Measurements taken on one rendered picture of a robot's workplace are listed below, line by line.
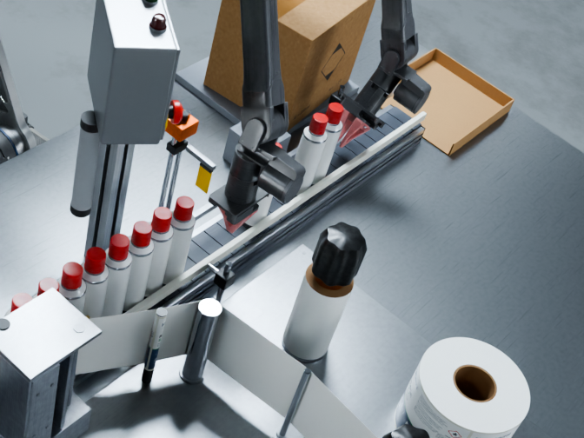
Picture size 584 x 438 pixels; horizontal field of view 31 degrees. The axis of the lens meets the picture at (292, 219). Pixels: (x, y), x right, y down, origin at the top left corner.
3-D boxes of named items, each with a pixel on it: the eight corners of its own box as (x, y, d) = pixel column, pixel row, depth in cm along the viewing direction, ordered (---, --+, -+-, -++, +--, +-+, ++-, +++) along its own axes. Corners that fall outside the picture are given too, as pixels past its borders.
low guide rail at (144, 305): (89, 349, 183) (90, 342, 182) (85, 345, 184) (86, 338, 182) (424, 120, 253) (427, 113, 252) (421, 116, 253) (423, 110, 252)
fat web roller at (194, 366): (192, 388, 184) (210, 321, 171) (173, 373, 186) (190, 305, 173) (209, 374, 187) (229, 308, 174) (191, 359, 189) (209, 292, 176)
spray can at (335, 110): (314, 189, 228) (338, 118, 214) (295, 176, 230) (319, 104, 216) (328, 180, 232) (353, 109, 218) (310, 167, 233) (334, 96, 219)
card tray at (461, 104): (448, 156, 256) (454, 144, 253) (367, 99, 264) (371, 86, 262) (509, 110, 275) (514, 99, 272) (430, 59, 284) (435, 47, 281)
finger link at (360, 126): (343, 149, 227) (369, 115, 226) (318, 131, 229) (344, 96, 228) (351, 155, 233) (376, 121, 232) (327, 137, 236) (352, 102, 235)
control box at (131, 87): (100, 145, 163) (114, 47, 150) (86, 76, 174) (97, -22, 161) (164, 145, 166) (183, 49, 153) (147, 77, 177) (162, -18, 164)
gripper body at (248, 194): (269, 198, 192) (277, 169, 187) (233, 223, 186) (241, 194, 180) (242, 178, 194) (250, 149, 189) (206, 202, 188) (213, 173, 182)
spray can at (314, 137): (299, 201, 225) (322, 129, 211) (281, 187, 226) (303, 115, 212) (314, 190, 228) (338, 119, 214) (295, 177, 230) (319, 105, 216)
